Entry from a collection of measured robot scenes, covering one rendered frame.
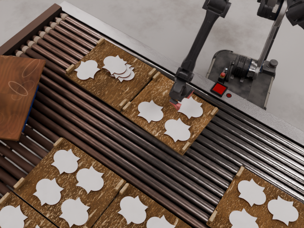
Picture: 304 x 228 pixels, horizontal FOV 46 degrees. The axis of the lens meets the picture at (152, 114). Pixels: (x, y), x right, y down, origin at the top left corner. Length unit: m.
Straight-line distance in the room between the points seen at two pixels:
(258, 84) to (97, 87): 1.50
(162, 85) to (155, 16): 1.81
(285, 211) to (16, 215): 1.24
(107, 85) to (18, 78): 0.48
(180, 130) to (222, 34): 1.97
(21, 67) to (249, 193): 1.36
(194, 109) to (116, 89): 0.45
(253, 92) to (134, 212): 1.67
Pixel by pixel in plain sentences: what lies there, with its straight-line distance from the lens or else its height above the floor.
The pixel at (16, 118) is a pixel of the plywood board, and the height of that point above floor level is 1.04.
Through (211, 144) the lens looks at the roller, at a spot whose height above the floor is 0.92.
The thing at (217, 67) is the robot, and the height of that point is 0.24.
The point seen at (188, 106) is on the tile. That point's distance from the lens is 1.98.
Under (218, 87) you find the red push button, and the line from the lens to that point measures 2.10.
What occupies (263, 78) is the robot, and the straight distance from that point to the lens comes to 3.14.
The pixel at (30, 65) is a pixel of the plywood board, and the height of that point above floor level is 1.04.
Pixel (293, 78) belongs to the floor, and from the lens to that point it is 3.56.
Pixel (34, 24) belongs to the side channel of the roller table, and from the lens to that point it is 2.43.
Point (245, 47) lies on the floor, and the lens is 3.66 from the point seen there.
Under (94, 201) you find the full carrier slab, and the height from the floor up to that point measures 0.94.
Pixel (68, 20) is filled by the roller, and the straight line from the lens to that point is 2.46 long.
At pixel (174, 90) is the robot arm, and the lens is 1.77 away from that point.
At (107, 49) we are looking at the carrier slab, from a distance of 2.23.
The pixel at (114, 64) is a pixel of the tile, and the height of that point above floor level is 0.97.
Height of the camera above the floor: 2.59
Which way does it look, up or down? 58 degrees down
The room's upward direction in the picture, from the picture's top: 4 degrees clockwise
